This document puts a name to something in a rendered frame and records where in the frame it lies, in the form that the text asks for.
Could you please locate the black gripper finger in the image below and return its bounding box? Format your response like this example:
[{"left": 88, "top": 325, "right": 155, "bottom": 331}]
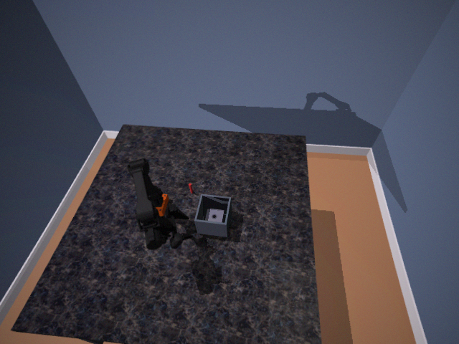
[
  {"left": 174, "top": 207, "right": 189, "bottom": 219},
  {"left": 181, "top": 233, "right": 193, "bottom": 240}
]

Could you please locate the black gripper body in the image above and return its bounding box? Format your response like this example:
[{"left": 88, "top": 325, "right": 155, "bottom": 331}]
[{"left": 160, "top": 204, "right": 183, "bottom": 249}]

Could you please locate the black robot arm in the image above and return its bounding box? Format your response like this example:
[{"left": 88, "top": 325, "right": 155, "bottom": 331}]
[{"left": 127, "top": 158, "right": 171, "bottom": 250}]

